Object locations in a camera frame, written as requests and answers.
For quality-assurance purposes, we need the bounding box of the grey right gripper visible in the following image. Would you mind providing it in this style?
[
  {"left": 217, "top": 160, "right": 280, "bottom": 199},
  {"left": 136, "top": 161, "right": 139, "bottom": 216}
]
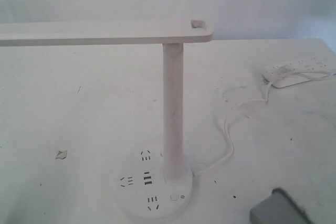
[{"left": 249, "top": 187, "right": 324, "bottom": 223}]

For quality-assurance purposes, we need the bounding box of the white desk lamp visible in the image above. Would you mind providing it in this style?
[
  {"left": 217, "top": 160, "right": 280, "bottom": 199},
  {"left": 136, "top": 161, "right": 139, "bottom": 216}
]
[{"left": 1, "top": 20, "right": 213, "bottom": 223}]

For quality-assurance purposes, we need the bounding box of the white power strip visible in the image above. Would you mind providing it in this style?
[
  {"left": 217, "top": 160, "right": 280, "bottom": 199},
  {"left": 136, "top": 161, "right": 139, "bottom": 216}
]
[{"left": 262, "top": 57, "right": 335, "bottom": 88}]

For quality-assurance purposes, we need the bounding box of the white power cable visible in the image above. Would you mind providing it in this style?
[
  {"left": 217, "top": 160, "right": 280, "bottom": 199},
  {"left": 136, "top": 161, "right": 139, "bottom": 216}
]
[{"left": 193, "top": 69, "right": 336, "bottom": 177}]

